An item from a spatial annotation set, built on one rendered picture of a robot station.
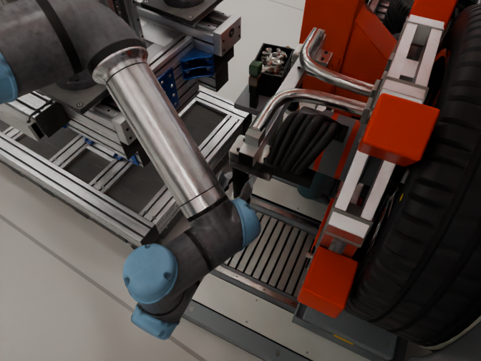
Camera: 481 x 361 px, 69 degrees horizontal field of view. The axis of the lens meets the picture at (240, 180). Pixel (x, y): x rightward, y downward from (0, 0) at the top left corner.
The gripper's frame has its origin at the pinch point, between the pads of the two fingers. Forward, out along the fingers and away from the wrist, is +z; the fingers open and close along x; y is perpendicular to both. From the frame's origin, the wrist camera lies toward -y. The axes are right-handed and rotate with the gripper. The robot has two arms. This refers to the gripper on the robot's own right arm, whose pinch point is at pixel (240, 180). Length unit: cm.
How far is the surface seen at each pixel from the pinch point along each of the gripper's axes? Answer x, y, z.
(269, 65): 22, -26, 73
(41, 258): 86, -83, -24
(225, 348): -4, -83, -21
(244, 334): -9, -75, -14
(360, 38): -10, -1, 66
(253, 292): -5, -76, 1
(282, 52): 21, -27, 84
